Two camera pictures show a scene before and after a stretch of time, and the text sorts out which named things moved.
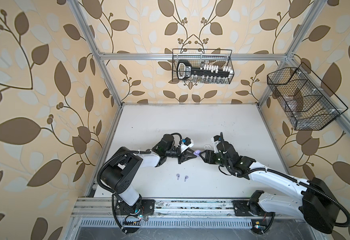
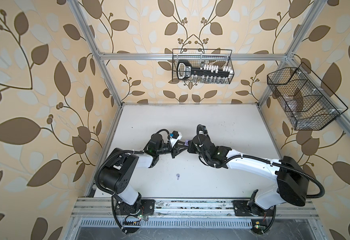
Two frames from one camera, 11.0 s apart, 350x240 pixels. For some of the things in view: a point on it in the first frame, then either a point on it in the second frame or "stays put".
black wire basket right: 308,103 stays put
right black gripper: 209,155 -> 191,145
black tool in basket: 206,72 stays put
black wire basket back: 207,56 stays put
